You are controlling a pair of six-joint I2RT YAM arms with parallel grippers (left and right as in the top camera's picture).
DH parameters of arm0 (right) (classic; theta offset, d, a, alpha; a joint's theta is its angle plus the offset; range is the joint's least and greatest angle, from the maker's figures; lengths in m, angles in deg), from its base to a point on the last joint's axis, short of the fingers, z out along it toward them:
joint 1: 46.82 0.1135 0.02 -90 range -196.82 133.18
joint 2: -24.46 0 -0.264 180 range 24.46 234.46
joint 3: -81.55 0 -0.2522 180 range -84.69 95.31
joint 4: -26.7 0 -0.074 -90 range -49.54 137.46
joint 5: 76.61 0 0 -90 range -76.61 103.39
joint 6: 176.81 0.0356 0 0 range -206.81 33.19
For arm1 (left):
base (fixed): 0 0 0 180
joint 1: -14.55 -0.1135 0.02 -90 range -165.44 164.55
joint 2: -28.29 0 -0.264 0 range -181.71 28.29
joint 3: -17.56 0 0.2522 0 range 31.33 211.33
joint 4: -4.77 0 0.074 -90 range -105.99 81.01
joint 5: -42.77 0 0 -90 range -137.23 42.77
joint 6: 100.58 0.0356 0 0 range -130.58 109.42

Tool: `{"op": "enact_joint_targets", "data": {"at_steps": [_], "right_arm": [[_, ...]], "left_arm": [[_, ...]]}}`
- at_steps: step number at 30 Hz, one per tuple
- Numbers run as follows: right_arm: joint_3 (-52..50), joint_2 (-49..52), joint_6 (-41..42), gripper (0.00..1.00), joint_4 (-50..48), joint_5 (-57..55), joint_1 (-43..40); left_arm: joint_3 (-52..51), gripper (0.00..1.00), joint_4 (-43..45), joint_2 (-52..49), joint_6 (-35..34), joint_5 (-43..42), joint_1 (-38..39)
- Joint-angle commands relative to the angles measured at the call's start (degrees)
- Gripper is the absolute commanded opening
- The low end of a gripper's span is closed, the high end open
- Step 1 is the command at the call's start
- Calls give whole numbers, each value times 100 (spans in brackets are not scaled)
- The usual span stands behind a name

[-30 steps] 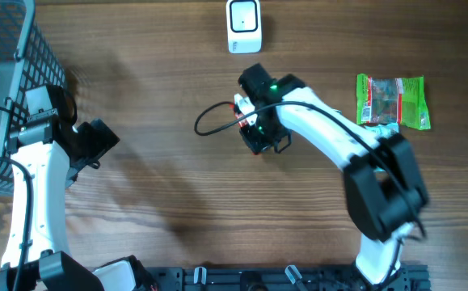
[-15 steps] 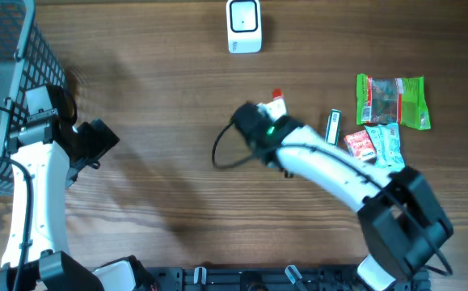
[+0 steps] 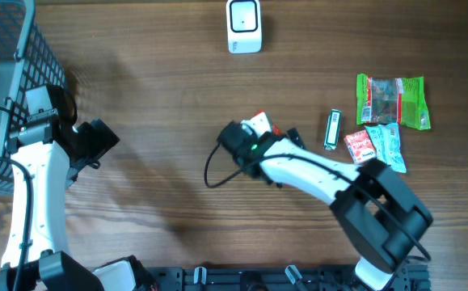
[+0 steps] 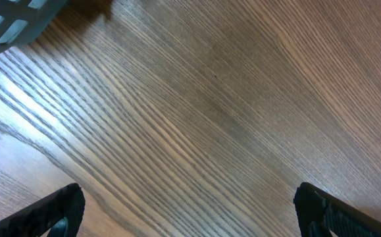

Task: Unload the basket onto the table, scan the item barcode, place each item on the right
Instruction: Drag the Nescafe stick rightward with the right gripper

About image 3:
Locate dark grey mesh basket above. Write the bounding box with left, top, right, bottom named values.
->
left=0, top=0, right=67, bottom=196

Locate green snack bag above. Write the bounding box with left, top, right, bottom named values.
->
left=356, top=74, right=431, bottom=130

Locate teal tissue pack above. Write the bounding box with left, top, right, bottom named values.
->
left=365, top=123, right=407, bottom=174

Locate red candy bar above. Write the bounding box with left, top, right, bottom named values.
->
left=255, top=110, right=282, bottom=135

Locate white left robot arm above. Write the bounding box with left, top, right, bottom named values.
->
left=0, top=119, right=159, bottom=290

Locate dark green gum pack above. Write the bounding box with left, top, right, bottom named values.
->
left=323, top=109, right=342, bottom=150

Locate white barcode scanner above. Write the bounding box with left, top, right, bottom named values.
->
left=226, top=0, right=263, bottom=54

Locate small orange white box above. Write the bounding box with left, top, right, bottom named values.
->
left=344, top=130, right=377, bottom=164

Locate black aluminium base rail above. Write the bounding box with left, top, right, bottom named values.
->
left=146, top=264, right=432, bottom=291

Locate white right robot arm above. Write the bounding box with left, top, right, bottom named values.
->
left=228, top=125, right=433, bottom=290

